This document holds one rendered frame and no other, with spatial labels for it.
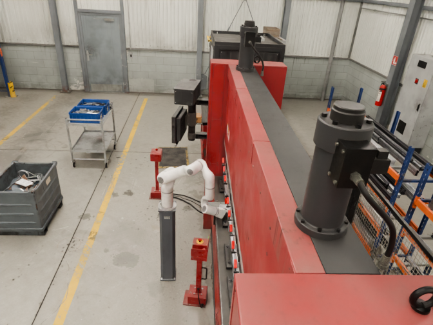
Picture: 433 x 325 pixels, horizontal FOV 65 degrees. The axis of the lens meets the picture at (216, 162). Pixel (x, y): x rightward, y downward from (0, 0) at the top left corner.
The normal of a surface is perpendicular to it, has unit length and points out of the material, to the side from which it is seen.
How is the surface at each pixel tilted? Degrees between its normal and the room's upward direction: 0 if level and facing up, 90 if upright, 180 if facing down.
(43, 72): 90
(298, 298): 0
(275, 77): 90
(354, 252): 0
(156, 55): 90
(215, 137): 90
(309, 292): 0
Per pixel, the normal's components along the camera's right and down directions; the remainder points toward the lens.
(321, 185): -0.63, 0.33
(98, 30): 0.06, 0.48
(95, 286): 0.06, -0.88
